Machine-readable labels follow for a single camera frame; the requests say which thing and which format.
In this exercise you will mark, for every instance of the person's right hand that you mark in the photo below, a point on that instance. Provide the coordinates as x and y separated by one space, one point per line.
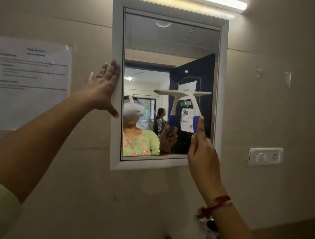
204 162

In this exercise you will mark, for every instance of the clear tape scrap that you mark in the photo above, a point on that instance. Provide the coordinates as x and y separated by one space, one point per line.
288 79

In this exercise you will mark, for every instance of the chrome tap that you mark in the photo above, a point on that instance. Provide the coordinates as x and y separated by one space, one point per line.
210 227

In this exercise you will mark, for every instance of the person's right forearm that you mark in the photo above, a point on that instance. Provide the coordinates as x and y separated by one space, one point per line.
228 221

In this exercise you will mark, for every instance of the white framed wall mirror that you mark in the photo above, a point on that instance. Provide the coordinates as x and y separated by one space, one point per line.
172 44

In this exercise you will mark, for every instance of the person's left hand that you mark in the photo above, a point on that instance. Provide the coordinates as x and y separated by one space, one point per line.
99 92

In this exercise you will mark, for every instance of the white tube light fixture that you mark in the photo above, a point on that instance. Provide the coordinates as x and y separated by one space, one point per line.
228 3

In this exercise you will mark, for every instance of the person's left little finger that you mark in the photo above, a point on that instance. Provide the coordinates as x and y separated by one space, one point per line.
90 77

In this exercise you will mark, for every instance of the person's left thumb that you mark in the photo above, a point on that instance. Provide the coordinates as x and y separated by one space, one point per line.
112 110

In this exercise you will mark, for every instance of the light green sleeve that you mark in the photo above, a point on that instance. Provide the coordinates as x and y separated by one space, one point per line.
8 211

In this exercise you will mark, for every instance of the person's left forearm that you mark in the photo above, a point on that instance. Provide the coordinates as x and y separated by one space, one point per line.
41 133

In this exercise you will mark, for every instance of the white switch socket plate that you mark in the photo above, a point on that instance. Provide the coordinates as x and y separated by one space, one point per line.
265 156

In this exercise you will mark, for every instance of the person's right thumb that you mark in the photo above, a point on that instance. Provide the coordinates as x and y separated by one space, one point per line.
201 129

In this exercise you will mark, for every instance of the white printed paper sheet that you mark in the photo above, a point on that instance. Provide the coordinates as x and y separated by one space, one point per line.
34 83

